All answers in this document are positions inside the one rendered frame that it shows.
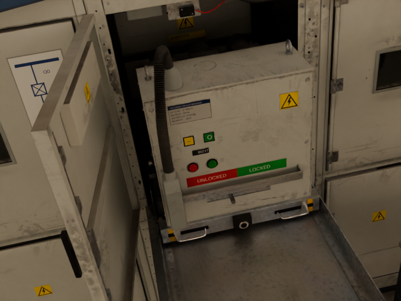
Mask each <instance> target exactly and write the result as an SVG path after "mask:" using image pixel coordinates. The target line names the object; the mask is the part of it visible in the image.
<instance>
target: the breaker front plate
mask: <svg viewBox="0 0 401 301"><path fill-rule="evenodd" d="M296 91H298V106H297V107H292V108H287V109H282V110H281V109H280V95H281V94H286V93H293V92H296ZM206 99H210V104H211V114H212V117H211V118H205V119H199V120H195V121H190V122H184V123H181V124H174V125H171V124H170V120H169V114H168V107H169V106H175V105H181V104H185V103H190V102H196V101H200V100H206ZM165 100H166V101H165V102H166V105H165V106H166V116H167V117H166V118H167V125H168V126H167V127H168V135H169V143H170V148H171V156H172V163H173V167H174V168H175V172H176V173H177V176H178V179H179V182H180V186H181V191H182V195H183V196H184V195H189V194H195V193H198V192H203V191H209V190H212V189H218V188H223V187H226V186H232V185H237V184H241V183H246V182H251V181H255V180H261V179H266V178H269V177H274V176H280V175H284V174H289V173H294V172H297V164H298V165H299V166H300V167H301V169H302V171H303V179H298V180H293V181H289V182H283V183H278V184H275V185H270V186H264V187H261V188H255V189H250V190H247V191H241V192H236V193H233V196H234V198H235V201H236V203H235V204H232V203H231V200H230V198H229V196H228V195H222V196H216V197H213V198H208V199H202V200H198V201H193V202H188V203H185V204H184V208H185V212H186V219H187V222H192V221H195V220H200V219H206V218H209V217H214V216H219V215H223V214H228V213H234V212H237V211H242V210H247V209H251V208H256V207H261V206H265V205H270V204H275V203H278V202H284V201H289V200H292V199H298V198H303V197H307V196H310V184H311V138H312V115H313V70H310V71H306V72H300V73H294V74H290V75H284V76H278V77H274V78H269V79H262V80H259V81H252V82H247V83H243V84H237V85H231V86H227V87H221V88H215V89H211V90H205V91H199V92H195V93H190V94H183V95H180V96H174V97H168V98H166V99H165ZM143 103H144V108H145V112H146V118H147V123H148V127H149V133H150V138H151V142H152V148H153V153H154V156H155V162H156V168H157V171H158V177H159V183H160V186H161V192H162V197H163V201H164V207H165V212H166V218H167V222H168V226H171V223H170V219H169V214H168V208H167V204H166V199H165V193H164V187H163V184H162V175H163V172H162V171H163V167H162V161H161V154H160V149H159V143H158V135H157V129H156V128H157V127H156V118H155V117H156V114H155V109H156V108H155V100H152V101H148V102H143ZM210 132H214V138H215V141H212V142H206V143H204V139H203V134H204V133H210ZM189 136H194V140H195V145H191V146H185V147H184V142H183V137H189ZM205 148H209V153H204V154H200V155H195V156H193V154H192V151H195V150H199V149H205ZM284 158H286V167H283V168H278V169H275V170H269V171H263V172H260V173H255V174H249V175H246V176H240V177H235V178H232V179H226V180H220V181H217V182H212V183H206V184H203V185H197V186H192V187H189V188H188V187H187V180H186V179H188V178H191V177H197V176H202V175H206V174H211V173H217V172H220V171H226V170H231V169H235V168H240V167H246V166H249V165H255V164H260V163H264V162H269V161H275V160H278V159H284ZM209 159H216V160H217V162H218V164H217V166H216V167H215V168H208V167H207V164H206V163H207V161H208V160H209ZM192 162H195V163H197V165H198V170H197V171H195V172H189V171H188V169H187V166H188V165H189V164H190V163H192Z"/></svg>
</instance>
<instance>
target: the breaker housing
mask: <svg viewBox="0 0 401 301"><path fill-rule="evenodd" d="M285 42H286V41H284V42H278V43H274V44H267V45H261V46H257V47H251V48H245V49H241V50H234V51H228V52H225V53H218V54H212V55H208V56H202V57H195V58H192V59H185V60H179V61H176V62H173V65H174V66H176V67H178V69H179V71H180V73H181V79H182V83H183V85H182V87H181V88H179V89H177V90H174V91H164V92H165V94H166V95H165V98H168V97H174V96H180V95H183V94H190V93H195V92H199V91H205V90H211V89H215V88H221V87H227V86H231V85H237V84H243V83H247V82H252V81H259V80H262V79H269V78H274V77H278V76H284V75H290V74H294V73H300V72H306V71H310V70H313V103H314V67H313V66H311V65H310V64H309V63H308V62H307V60H306V59H305V58H304V57H303V56H302V55H301V54H300V53H299V52H298V51H297V50H296V49H295V48H294V47H293V46H292V53H291V54H286V47H285ZM153 66H154V65H153ZM153 66H148V67H147V68H148V71H149V76H151V80H149V81H146V80H145V77H146V73H145V69H144V67H140V68H136V73H137V78H138V85H139V87H140V93H141V99H142V103H143V102H148V101H152V100H155V98H154V97H155V96H154V95H155V94H154V93H155V92H154V88H155V87H154V71H153V70H154V67H153ZM143 111H144V114H145V117H146V112H145V108H144V103H143ZM146 123H147V118H146ZM147 129H148V132H149V127H148V123H147ZM149 138H150V133H149ZM150 144H151V147H152V142H151V138H150ZM312 146H313V115H312V138H311V169H312ZM151 151H152V153H153V148H152V150H151ZM153 158H154V162H155V156H154V153H153ZM154 165H155V167H156V162H155V163H154ZM156 173H157V177H158V171H157V168H156ZM158 182H159V177H158ZM158 185H159V187H160V191H161V186H160V183H159V184H158ZM310 196H311V184H310ZM161 197H162V192H161ZM162 202H163V206H164V201H163V197H162ZM164 212H165V207H164ZM164 216H165V217H166V212H165V213H164ZM166 223H167V226H168V222H167V218H166Z"/></svg>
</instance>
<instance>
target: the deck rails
mask: <svg viewBox="0 0 401 301"><path fill-rule="evenodd" d="M311 188H314V189H315V187H314V186H313V184H312V183H311ZM315 190H316V189H315ZM316 192H317V190H316ZM317 193H318V192H317ZM151 194H152V191H151ZM318 195H319V194H318ZM152 201H153V212H154V216H155V223H156V230H157V234H158V240H159V247H160V251H161V258H162V265H163V269H164V276H165V283H166V290H167V294H168V300H169V301H183V300H182V296H181V291H180V285H179V282H178V275H177V270H176V266H175V260H174V255H173V251H172V245H171V242H168V243H163V240H162V236H161V235H159V230H160V227H159V224H158V221H157V219H158V214H162V215H163V218H164V219H166V218H165V216H164V213H165V212H164V206H163V203H158V204H155V203H154V200H153V195H152ZM309 213H310V214H311V216H312V218H313V220H314V222H315V223H316V225H317V227H318V228H319V230H320V232H321V234H322V235H323V237H324V239H325V241H326V243H327V244H328V246H329V248H330V249H331V251H332V253H333V255H334V256H335V258H336V260H337V262H338V263H339V265H340V267H341V269H342V270H343V272H344V274H345V276H346V277H347V279H348V281H349V283H350V284H351V286H352V287H353V290H354V291H355V293H356V295H357V296H358V298H359V300H360V301H386V300H385V298H384V297H383V295H382V294H381V292H380V291H379V289H378V287H377V286H376V284H375V283H374V281H373V279H372V278H371V276H370V275H369V273H368V271H367V270H366V268H365V267H364V265H363V263H362V262H361V260H360V259H359V257H358V256H357V254H356V252H355V251H354V249H353V247H352V246H351V244H350V243H349V241H348V239H347V238H346V236H345V235H344V233H343V232H342V230H341V228H340V227H339V226H338V223H337V222H336V221H335V219H334V217H333V216H332V214H331V212H330V211H329V210H328V208H327V206H326V205H325V203H324V201H323V200H322V198H321V197H320V195H319V209H318V210H315V211H309Z"/></svg>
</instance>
